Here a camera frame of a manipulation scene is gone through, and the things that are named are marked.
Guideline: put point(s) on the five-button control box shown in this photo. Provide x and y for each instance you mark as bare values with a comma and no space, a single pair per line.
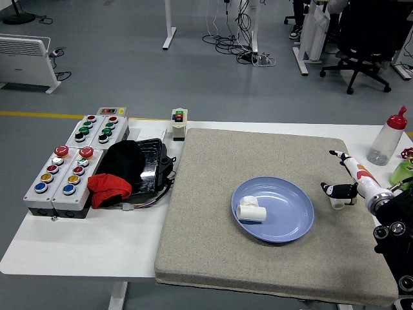
35,198
75,198

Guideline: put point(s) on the four-button control box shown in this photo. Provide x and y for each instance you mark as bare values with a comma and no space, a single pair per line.
75,142
117,132

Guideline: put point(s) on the white paper sheet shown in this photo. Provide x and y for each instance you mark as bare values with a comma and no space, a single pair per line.
151,133

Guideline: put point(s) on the grey-brown mat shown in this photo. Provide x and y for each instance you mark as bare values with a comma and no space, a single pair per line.
226,252

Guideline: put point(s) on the black office chair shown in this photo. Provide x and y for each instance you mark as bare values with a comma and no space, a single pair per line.
368,35

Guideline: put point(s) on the small grey switch box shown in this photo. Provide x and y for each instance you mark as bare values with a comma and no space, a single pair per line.
111,110

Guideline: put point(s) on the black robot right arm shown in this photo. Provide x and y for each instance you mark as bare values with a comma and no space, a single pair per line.
398,226

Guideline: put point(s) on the red valve handwheel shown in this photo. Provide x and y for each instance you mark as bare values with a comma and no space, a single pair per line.
408,152

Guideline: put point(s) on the white desk leg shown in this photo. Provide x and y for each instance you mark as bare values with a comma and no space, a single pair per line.
255,32
169,32

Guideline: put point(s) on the green plastic object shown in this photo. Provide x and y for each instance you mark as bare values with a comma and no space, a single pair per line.
400,172

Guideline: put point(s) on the white desk frame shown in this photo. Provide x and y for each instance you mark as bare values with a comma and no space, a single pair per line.
311,35

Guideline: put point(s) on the blue round plate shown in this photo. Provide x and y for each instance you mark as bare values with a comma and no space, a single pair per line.
284,210

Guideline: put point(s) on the person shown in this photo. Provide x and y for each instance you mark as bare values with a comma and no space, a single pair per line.
295,32

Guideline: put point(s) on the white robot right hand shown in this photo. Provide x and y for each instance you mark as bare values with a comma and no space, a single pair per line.
363,177

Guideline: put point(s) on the black round stand base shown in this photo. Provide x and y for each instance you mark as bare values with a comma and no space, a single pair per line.
19,17

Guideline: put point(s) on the white panel heater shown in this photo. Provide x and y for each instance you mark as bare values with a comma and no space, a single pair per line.
22,64

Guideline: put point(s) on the black cloth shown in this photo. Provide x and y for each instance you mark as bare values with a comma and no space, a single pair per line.
124,158

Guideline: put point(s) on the white pipe tee fitting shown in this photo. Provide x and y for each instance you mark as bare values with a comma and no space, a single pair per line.
253,213
338,205

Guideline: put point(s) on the clear bottle with red cap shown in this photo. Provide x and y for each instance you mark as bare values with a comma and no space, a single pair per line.
385,142

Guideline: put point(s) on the white table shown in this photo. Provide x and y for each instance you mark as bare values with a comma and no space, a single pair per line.
96,245

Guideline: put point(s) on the beige start-stop switch box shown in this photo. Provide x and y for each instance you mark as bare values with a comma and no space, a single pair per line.
179,129

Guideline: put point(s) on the red cloth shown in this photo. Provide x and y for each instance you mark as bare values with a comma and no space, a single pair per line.
108,187

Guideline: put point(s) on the black foot pedal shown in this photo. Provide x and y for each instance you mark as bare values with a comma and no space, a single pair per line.
151,171

